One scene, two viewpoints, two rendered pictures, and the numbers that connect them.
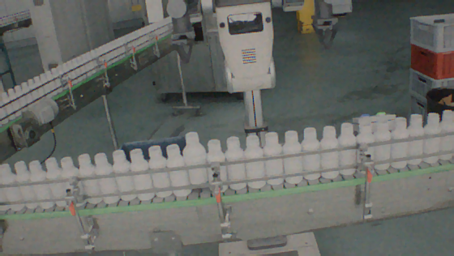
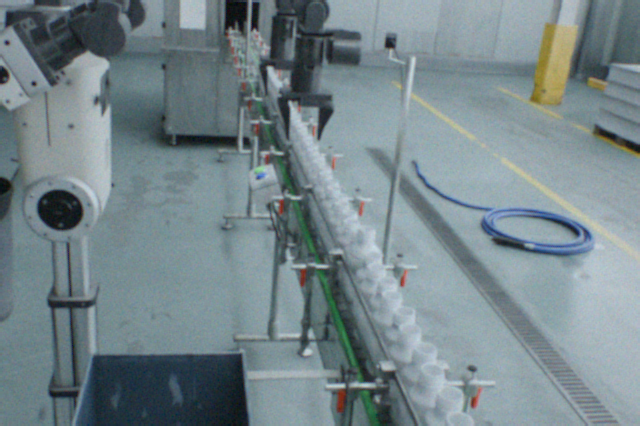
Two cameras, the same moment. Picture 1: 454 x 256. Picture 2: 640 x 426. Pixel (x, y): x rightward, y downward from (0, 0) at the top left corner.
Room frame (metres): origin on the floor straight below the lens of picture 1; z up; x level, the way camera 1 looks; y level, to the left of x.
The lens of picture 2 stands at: (1.52, 1.41, 1.74)
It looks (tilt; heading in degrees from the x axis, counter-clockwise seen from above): 21 degrees down; 259
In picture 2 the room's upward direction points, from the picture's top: 5 degrees clockwise
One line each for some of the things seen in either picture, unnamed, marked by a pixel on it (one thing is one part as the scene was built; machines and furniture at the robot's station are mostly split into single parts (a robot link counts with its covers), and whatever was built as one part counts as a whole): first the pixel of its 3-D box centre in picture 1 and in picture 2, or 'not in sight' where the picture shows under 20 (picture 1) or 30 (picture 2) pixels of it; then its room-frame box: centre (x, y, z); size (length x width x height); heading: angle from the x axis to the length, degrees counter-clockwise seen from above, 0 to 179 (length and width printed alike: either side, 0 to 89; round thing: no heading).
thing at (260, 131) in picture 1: (259, 160); (77, 359); (1.77, -0.12, 0.73); 0.11 x 0.11 x 0.40; 89
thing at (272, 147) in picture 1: (273, 158); (338, 234); (1.12, -0.12, 1.08); 0.06 x 0.06 x 0.17
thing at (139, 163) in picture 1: (141, 174); (382, 318); (1.13, 0.29, 1.08); 0.06 x 0.06 x 0.17
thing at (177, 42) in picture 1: (184, 48); (313, 117); (1.26, 0.11, 1.43); 0.07 x 0.07 x 0.09; 89
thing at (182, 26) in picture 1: (182, 24); (306, 81); (1.28, 0.11, 1.50); 0.10 x 0.07 x 0.07; 179
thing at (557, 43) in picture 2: not in sight; (553, 63); (-3.66, -7.53, 0.55); 0.40 x 0.40 x 1.10; 89
